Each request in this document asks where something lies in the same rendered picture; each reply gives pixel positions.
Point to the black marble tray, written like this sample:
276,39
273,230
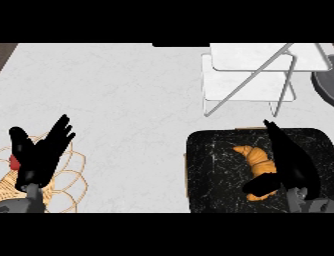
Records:
215,173

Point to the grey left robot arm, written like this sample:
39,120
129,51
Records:
23,201

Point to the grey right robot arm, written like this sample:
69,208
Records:
313,201

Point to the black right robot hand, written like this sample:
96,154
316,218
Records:
293,160

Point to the red fruit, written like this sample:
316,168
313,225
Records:
14,162

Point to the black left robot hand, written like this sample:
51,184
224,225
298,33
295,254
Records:
41,156

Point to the golden croissant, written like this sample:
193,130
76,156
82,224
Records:
259,160

